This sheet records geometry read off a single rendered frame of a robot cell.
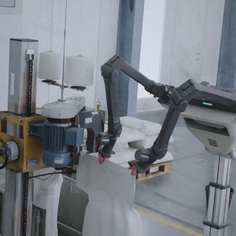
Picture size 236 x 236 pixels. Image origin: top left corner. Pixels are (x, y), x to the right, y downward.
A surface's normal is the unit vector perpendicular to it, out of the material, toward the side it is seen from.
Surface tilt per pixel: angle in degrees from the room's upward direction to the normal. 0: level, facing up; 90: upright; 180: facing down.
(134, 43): 90
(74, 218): 90
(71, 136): 90
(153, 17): 90
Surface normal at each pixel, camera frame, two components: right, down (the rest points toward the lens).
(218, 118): -0.39, -0.69
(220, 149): -0.57, 0.70
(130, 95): 0.72, 0.13
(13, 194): -0.69, 0.09
